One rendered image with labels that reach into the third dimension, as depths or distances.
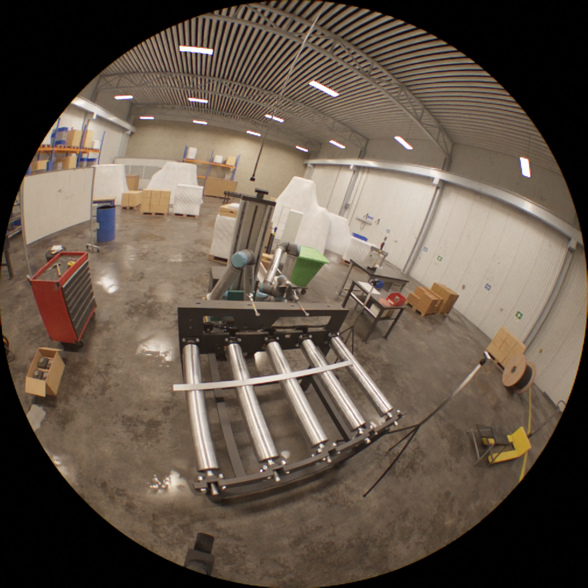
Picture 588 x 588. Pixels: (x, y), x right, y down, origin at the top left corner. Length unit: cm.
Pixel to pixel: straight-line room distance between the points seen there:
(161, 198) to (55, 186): 534
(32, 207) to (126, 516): 447
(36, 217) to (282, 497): 528
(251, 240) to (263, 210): 32
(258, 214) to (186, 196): 722
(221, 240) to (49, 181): 409
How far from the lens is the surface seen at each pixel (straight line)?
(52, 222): 502
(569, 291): 1097
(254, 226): 208
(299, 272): 398
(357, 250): 795
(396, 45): 883
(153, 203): 920
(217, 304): 133
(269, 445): 108
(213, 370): 143
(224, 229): 466
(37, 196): 480
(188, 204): 918
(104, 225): 616
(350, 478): 225
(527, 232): 1106
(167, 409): 218
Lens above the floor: 191
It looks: 27 degrees down
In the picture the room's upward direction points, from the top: 19 degrees clockwise
